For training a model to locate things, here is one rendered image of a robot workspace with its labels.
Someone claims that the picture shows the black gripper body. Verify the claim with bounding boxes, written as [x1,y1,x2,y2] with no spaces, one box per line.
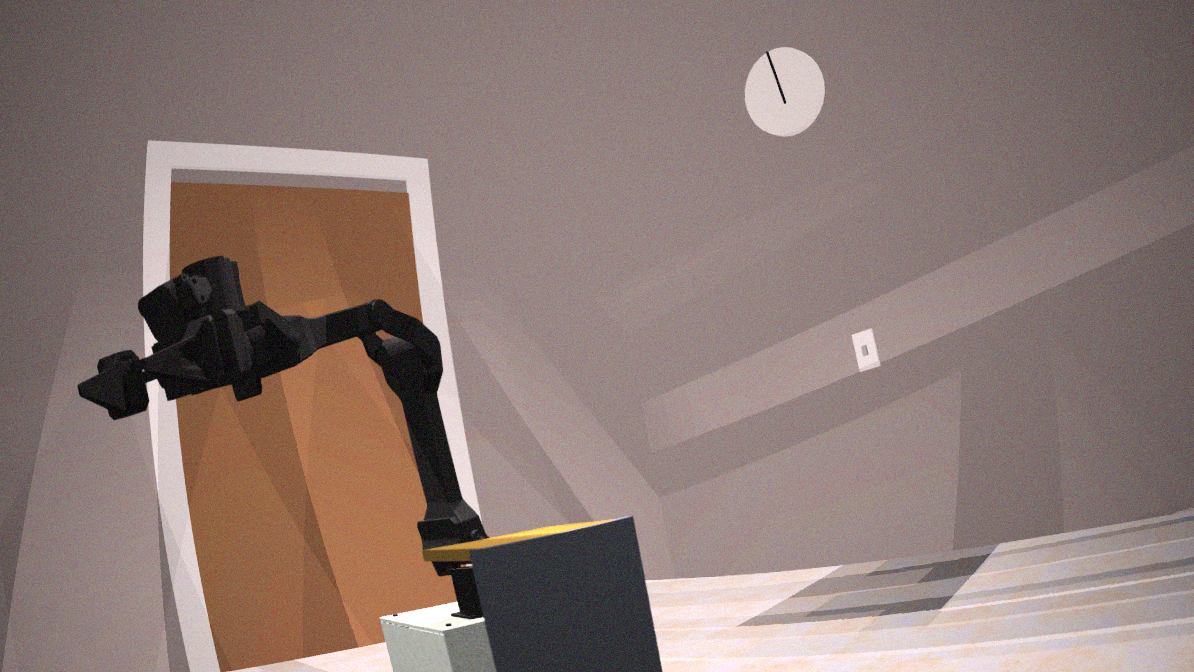
[107,309,252,421]

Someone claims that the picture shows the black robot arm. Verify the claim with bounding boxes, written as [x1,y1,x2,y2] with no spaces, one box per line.
[139,255,490,619]

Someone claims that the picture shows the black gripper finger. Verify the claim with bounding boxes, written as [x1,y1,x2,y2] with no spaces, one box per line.
[78,352,133,418]
[142,315,227,389]

